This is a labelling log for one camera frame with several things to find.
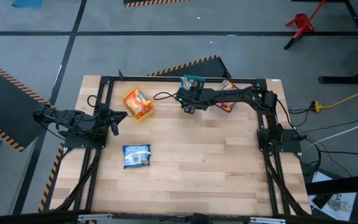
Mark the black floor stand beam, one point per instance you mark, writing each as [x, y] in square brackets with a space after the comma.
[340, 185]

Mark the black aluminium table frame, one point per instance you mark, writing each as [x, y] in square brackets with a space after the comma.
[141, 78]

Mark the blue floor sheet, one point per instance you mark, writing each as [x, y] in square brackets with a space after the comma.
[26, 3]

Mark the large black hazard-striped mat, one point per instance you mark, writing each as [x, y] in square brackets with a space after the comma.
[5, 102]

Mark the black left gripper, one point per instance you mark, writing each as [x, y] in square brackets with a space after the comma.
[106, 119]

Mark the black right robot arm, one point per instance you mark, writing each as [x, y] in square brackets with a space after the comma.
[244, 95]

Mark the black desk leg frame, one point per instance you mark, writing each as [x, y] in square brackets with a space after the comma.
[346, 80]

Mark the yellow black hazard tape strip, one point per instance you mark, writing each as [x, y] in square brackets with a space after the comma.
[50, 180]

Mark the orange Maruchan chicken noodle packet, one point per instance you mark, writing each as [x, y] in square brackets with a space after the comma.
[138, 104]

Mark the yellow plastic bin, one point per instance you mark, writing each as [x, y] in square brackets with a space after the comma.
[125, 94]

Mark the white printed paper sheet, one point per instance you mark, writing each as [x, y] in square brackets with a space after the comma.
[337, 202]

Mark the red floor stand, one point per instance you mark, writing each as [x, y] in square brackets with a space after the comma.
[301, 23]

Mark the teal plastic bin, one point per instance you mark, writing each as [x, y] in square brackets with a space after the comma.
[197, 77]

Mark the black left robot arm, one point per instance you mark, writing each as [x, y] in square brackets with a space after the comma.
[73, 123]

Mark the blue Maruchan noodle packet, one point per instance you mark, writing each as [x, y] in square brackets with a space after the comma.
[186, 83]
[137, 156]

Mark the black hazard-striped floor mat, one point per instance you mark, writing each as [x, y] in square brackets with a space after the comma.
[204, 70]
[141, 2]

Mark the red Maruchan noodle packet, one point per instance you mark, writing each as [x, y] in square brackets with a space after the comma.
[227, 85]

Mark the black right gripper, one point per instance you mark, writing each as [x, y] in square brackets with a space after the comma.
[191, 98]

